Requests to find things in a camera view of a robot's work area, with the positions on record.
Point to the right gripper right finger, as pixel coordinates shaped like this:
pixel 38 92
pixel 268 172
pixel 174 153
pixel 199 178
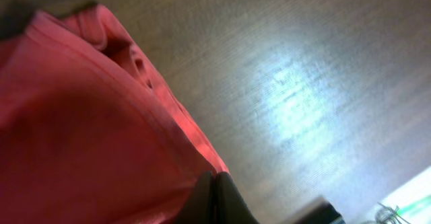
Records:
pixel 230 208

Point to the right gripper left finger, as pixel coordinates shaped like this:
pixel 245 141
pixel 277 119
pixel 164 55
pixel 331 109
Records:
pixel 199 207

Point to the red printed t-shirt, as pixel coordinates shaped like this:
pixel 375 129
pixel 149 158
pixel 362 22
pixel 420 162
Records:
pixel 90 131

